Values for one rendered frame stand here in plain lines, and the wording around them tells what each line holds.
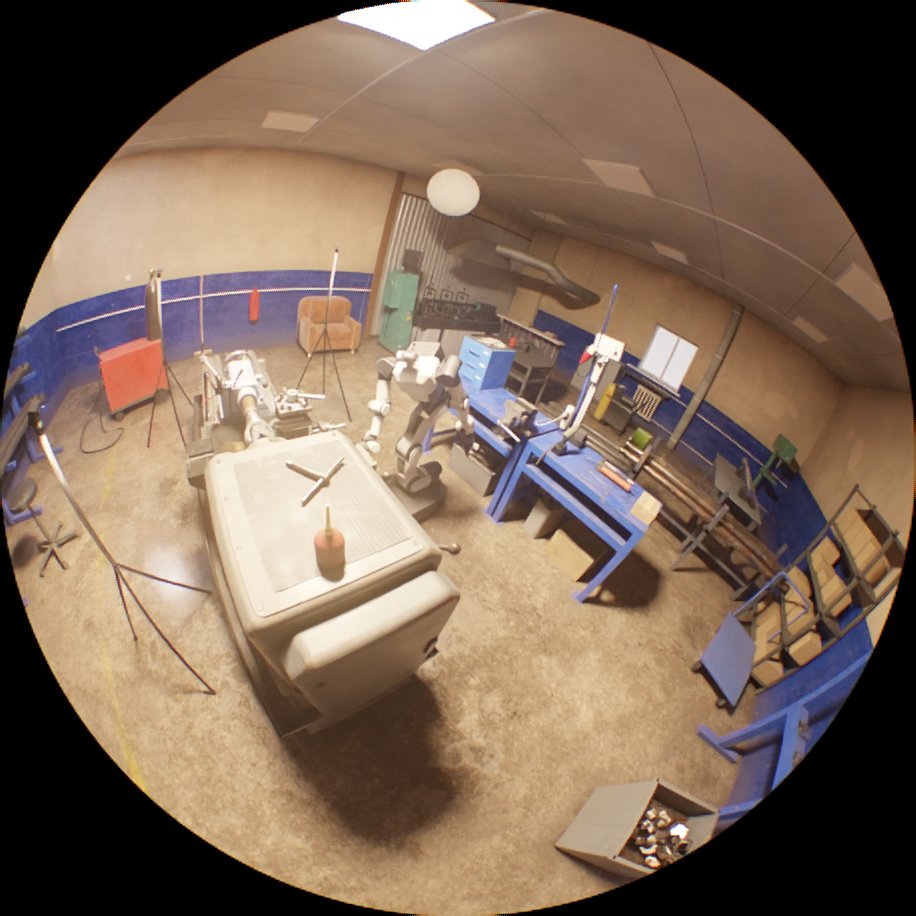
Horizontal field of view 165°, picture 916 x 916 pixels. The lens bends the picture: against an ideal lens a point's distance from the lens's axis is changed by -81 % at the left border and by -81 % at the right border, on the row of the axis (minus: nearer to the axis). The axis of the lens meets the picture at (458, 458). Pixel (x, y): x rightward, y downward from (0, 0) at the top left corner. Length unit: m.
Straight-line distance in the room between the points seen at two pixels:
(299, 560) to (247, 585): 0.13
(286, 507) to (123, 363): 3.75
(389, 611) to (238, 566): 0.33
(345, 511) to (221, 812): 1.83
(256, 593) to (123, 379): 3.92
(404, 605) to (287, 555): 0.27
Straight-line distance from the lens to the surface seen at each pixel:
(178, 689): 2.21
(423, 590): 0.74
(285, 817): 2.01
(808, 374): 7.47
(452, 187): 4.71
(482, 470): 2.92
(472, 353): 2.91
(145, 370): 4.43
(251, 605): 0.67
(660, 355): 7.65
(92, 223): 6.00
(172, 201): 5.68
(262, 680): 1.61
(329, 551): 0.64
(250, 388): 1.81
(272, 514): 0.79
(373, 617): 0.69
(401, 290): 5.70
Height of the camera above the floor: 1.92
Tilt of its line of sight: 34 degrees down
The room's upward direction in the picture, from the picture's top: 18 degrees clockwise
